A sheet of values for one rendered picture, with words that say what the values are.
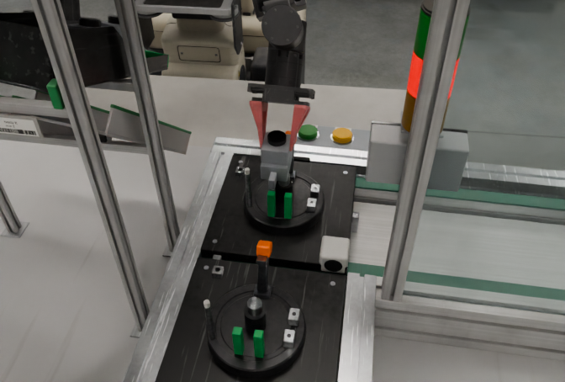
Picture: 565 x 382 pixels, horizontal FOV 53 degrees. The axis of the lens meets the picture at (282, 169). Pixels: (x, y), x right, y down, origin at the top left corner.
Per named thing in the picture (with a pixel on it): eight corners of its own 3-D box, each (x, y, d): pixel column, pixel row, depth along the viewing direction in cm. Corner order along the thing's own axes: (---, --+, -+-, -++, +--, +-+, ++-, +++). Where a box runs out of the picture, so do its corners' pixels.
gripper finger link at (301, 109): (302, 153, 87) (308, 92, 86) (256, 148, 88) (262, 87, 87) (306, 151, 94) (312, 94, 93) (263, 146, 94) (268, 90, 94)
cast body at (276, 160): (267, 153, 97) (266, 121, 92) (293, 156, 97) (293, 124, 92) (258, 188, 91) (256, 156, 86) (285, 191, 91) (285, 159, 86)
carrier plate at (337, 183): (233, 161, 111) (232, 153, 110) (356, 174, 108) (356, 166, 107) (201, 257, 93) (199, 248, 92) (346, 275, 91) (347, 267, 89)
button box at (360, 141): (293, 144, 123) (293, 121, 118) (391, 154, 120) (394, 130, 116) (287, 166, 117) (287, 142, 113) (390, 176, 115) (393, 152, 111)
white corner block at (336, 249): (321, 250, 94) (322, 234, 92) (348, 253, 94) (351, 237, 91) (318, 272, 91) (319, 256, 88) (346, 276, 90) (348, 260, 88)
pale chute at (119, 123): (125, 140, 110) (130, 118, 110) (186, 155, 107) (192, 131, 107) (29, 117, 83) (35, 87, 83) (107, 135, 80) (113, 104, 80)
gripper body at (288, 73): (311, 101, 86) (316, 51, 86) (245, 94, 87) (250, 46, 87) (314, 103, 93) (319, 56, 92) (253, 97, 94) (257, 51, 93)
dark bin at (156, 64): (98, 55, 95) (100, 11, 93) (168, 69, 92) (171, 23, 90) (-37, 74, 70) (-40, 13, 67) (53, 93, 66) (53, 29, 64)
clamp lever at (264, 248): (256, 284, 84) (259, 239, 81) (270, 286, 83) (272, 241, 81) (251, 298, 80) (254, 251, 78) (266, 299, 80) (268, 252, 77)
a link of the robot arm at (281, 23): (303, -27, 90) (250, -13, 91) (298, -49, 78) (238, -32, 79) (320, 47, 91) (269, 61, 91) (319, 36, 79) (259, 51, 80)
